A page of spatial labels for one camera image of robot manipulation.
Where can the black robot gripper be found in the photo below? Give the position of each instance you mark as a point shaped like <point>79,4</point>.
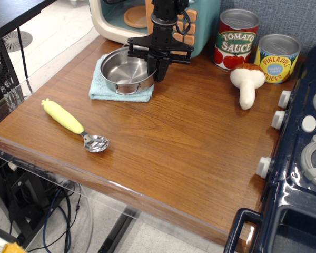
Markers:
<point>160,49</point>

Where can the small stainless steel pan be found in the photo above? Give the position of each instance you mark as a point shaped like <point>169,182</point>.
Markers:
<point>125,75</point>

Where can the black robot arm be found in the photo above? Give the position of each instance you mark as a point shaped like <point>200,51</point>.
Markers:
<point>165,13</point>

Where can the toy microwave oven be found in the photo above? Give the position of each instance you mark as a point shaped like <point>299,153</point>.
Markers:
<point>119,20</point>

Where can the light blue folded cloth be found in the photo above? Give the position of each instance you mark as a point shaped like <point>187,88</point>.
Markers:
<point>100,91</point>

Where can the tomato sauce can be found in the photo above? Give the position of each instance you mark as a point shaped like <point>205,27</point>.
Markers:
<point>235,37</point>

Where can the plush white mushroom toy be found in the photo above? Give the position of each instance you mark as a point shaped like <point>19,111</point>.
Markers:
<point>247,78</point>

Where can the pineapple slices can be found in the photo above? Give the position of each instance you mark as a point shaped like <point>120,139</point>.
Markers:
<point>277,55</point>

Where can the black computer tower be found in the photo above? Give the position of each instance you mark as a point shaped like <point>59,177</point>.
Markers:
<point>8,77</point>

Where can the black side desk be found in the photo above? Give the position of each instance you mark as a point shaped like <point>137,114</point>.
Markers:
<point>13,14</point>

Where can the black table leg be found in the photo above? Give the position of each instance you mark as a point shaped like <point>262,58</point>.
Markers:
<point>117,232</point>

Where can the dark blue toy stove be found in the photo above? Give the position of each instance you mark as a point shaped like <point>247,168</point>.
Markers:
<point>287,220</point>

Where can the yellow handled metal spoon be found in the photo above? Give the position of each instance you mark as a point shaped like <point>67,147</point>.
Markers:
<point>92,143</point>

